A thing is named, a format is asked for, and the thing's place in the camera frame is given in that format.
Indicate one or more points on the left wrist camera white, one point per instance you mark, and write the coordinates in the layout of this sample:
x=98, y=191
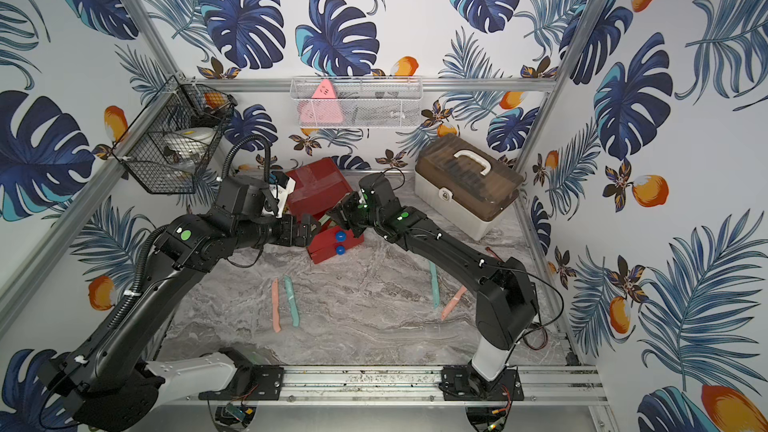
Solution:
x=281, y=195

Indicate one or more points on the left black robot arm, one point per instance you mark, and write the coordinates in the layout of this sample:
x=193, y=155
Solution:
x=105, y=383

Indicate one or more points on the pink fruit knife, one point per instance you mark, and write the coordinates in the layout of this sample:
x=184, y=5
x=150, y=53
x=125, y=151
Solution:
x=275, y=315
x=453, y=303

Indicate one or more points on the teal fruit knife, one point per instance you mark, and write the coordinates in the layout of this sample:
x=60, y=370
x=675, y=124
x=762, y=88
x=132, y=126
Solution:
x=434, y=281
x=291, y=297

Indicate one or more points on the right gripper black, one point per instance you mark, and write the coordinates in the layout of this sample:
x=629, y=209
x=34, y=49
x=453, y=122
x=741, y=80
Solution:
x=341, y=212

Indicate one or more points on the red three-drawer cabinet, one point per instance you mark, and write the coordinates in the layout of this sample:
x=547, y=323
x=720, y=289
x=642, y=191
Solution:
x=319, y=187

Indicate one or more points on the clear wall shelf basket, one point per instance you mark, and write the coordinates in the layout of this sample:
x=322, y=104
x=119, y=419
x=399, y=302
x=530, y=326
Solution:
x=368, y=102

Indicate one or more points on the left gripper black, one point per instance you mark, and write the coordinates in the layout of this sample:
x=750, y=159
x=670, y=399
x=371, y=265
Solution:
x=303, y=231

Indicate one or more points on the pink fruit knife right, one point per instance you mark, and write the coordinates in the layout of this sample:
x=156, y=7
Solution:
x=453, y=303

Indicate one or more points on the aluminium front rail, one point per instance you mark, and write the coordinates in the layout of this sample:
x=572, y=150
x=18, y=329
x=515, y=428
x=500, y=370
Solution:
x=214, y=379

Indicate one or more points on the black wire basket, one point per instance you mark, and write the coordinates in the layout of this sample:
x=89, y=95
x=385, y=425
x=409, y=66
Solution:
x=175, y=106

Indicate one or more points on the pink triangle item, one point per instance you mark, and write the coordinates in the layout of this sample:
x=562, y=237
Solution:
x=323, y=108

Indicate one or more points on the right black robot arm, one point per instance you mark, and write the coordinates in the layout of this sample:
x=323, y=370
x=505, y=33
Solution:
x=505, y=296

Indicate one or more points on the white object in basket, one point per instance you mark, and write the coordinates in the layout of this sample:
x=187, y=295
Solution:
x=188, y=144

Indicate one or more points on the brown lid storage box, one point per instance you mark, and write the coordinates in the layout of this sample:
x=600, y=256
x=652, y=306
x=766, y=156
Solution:
x=465, y=185

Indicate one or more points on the pink fruit knife left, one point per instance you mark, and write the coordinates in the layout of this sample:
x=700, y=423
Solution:
x=275, y=315

